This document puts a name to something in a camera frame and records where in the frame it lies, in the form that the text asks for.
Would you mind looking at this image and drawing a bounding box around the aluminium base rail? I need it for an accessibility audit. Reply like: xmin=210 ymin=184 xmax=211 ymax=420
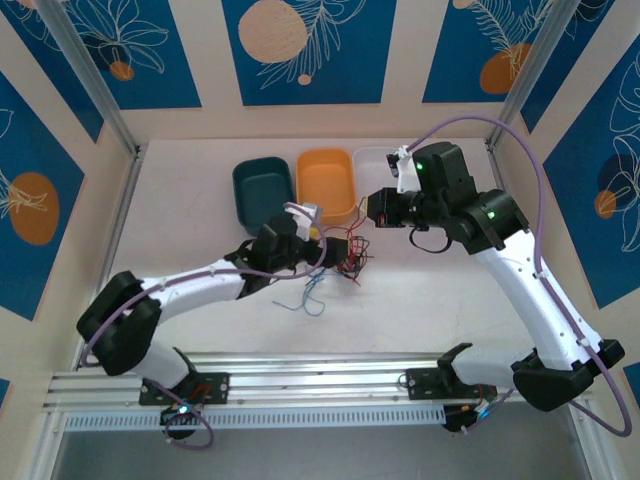
xmin=42 ymin=351 xmax=594 ymax=412

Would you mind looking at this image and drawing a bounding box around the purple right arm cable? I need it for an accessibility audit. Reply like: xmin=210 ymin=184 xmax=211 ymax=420
xmin=407 ymin=113 xmax=632 ymax=437

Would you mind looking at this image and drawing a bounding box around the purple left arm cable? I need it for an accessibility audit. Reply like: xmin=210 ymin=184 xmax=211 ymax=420
xmin=78 ymin=202 xmax=329 ymax=452

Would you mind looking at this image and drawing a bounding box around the aluminium table edge rail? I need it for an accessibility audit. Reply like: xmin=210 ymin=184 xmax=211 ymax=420
xmin=72 ymin=144 xmax=147 ymax=374
xmin=485 ymin=141 xmax=516 ymax=201

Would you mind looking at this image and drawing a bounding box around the orange plastic bin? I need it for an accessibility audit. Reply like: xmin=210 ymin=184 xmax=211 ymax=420
xmin=295 ymin=148 xmax=358 ymax=225

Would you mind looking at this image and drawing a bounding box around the white slotted cable duct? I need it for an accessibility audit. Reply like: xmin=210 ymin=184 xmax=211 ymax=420
xmin=63 ymin=405 xmax=447 ymax=432

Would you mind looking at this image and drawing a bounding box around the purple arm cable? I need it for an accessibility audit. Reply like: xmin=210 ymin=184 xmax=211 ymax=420
xmin=78 ymin=202 xmax=329 ymax=452
xmin=407 ymin=113 xmax=632 ymax=437

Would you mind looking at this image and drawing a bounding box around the teal plastic bin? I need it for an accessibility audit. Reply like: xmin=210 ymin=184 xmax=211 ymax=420
xmin=232 ymin=156 xmax=296 ymax=236

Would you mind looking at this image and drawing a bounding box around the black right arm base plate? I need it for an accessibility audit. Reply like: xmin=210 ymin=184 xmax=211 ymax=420
xmin=404 ymin=367 xmax=497 ymax=402

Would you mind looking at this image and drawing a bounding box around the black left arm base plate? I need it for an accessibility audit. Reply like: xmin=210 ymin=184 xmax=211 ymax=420
xmin=138 ymin=372 xmax=231 ymax=407

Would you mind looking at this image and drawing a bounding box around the aluminium frame post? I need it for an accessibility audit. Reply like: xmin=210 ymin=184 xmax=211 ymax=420
xmin=485 ymin=0 xmax=585 ymax=149
xmin=35 ymin=0 xmax=142 ymax=156

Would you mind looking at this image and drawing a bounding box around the aluminium frame leg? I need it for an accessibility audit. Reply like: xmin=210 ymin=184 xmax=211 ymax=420
xmin=567 ymin=399 xmax=619 ymax=480
xmin=27 ymin=410 xmax=69 ymax=480

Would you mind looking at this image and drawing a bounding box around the white plastic bin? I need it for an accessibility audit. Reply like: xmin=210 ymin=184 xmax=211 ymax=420
xmin=352 ymin=145 xmax=402 ymax=212

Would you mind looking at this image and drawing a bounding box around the thin blue cable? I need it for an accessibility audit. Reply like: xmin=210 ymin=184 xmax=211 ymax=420
xmin=299 ymin=267 xmax=334 ymax=301
xmin=272 ymin=284 xmax=326 ymax=320

